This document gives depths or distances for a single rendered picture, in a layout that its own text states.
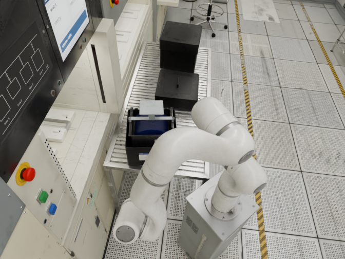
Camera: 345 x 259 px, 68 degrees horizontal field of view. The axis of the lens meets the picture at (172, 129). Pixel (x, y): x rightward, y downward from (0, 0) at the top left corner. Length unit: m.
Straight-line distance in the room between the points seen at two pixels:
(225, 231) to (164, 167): 0.77
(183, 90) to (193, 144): 1.13
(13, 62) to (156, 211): 0.56
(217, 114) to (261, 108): 2.37
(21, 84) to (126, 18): 1.84
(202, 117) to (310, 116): 2.58
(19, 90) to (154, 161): 0.39
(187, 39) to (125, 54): 0.48
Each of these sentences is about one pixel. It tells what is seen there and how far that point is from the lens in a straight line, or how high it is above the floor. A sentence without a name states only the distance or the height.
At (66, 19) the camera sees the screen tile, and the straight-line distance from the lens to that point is 1.01.
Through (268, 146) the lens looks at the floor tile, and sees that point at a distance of 2.74.
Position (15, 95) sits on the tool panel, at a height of 1.55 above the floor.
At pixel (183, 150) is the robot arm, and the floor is 1.50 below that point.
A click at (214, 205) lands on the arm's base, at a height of 0.79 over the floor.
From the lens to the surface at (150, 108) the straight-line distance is 1.30.
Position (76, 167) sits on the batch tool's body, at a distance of 1.41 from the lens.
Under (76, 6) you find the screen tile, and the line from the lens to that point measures 1.08.
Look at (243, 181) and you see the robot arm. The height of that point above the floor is 1.15.
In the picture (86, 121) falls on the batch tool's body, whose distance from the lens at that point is 1.58.
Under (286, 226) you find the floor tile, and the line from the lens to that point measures 2.37.
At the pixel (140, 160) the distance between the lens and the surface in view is 1.43.
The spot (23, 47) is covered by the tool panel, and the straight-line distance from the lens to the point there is 0.79.
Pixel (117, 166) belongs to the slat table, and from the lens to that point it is 1.49.
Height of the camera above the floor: 2.02
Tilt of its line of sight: 50 degrees down
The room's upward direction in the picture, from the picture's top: 5 degrees clockwise
